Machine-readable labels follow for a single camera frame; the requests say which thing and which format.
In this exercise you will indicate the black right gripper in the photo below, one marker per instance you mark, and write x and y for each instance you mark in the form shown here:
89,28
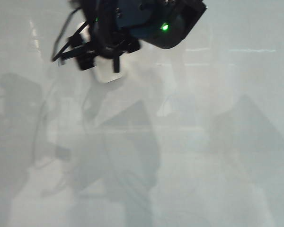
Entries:
109,50

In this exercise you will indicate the white rounded whiteboard eraser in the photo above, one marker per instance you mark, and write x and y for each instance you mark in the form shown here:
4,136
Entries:
106,75

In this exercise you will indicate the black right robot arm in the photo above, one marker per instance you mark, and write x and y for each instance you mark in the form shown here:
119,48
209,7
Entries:
175,14

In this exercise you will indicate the white glossy black-framed whiteboard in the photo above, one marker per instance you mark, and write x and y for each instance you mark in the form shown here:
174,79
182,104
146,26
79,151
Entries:
203,142

